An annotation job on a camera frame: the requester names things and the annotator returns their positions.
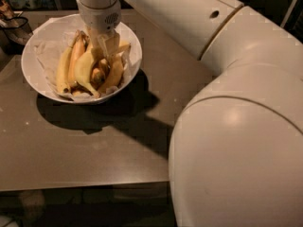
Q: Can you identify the yellow banana far left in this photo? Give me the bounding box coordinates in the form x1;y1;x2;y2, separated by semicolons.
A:
56;32;79;94

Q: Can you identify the white bowl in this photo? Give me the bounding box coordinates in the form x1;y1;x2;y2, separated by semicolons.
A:
21;14;142;105

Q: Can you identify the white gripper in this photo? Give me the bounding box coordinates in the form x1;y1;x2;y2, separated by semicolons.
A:
76;0;121;61

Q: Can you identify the large yellow top banana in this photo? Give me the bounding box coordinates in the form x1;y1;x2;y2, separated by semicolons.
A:
74;40;132;99

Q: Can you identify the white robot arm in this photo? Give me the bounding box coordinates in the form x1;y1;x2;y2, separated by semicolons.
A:
77;0;303;227

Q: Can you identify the yellow banana right side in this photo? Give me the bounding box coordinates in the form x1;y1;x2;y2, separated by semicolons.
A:
98;55;124;94

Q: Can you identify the short brown-tipped middle banana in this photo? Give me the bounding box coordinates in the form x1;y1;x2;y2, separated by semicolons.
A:
91;59;109;83

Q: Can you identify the dark wire basket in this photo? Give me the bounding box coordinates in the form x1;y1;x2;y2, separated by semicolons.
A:
0;17;33;54

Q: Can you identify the white paper liner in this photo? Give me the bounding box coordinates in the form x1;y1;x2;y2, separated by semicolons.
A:
31;15;142;103

